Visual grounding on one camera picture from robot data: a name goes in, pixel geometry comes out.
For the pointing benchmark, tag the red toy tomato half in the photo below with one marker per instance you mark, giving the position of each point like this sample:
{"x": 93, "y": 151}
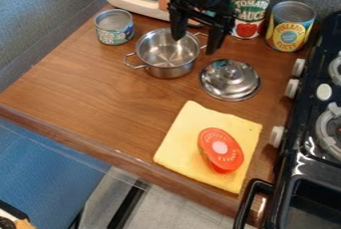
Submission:
{"x": 220, "y": 150}

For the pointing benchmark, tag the red tomato can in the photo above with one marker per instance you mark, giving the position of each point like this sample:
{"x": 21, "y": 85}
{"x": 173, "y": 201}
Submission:
{"x": 249, "y": 10}

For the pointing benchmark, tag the toy stove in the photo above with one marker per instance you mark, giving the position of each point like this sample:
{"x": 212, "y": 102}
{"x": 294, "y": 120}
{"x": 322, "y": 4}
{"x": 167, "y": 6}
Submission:
{"x": 306, "y": 133}

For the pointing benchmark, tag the short blue can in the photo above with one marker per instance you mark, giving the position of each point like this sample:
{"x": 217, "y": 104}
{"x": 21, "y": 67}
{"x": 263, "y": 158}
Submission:
{"x": 114, "y": 27}

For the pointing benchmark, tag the silver lid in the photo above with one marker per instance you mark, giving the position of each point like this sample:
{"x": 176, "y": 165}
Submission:
{"x": 230, "y": 79}

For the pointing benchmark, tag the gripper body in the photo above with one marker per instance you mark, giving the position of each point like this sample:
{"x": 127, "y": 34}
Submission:
{"x": 197, "y": 5}

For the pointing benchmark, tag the yellow cloth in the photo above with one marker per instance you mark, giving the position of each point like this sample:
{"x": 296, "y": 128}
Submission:
{"x": 191, "y": 146}

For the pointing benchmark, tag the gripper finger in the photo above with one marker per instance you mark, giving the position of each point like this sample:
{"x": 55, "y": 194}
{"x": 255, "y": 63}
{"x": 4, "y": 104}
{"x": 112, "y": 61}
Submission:
{"x": 215, "y": 39}
{"x": 178, "y": 24}

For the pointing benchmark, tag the yellow pineapple can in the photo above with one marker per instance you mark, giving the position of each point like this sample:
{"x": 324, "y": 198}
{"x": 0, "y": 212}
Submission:
{"x": 289, "y": 27}

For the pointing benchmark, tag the silver pot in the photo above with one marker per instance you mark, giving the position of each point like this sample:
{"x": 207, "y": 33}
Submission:
{"x": 167, "y": 53}

